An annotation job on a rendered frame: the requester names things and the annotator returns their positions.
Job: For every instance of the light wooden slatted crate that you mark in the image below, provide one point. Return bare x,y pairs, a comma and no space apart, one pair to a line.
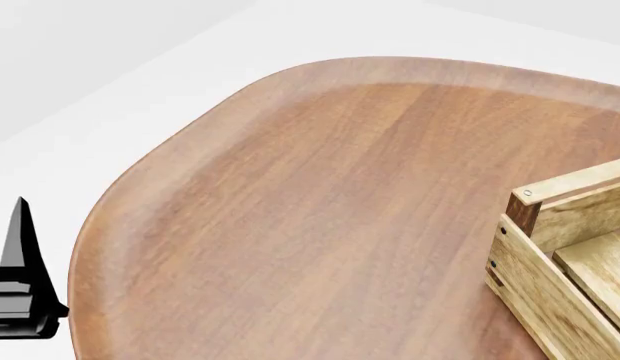
560,262

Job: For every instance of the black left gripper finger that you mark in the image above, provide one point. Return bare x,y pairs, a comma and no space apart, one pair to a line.
23,240

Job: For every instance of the large wooden tray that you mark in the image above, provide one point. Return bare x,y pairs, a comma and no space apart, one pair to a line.
310,225

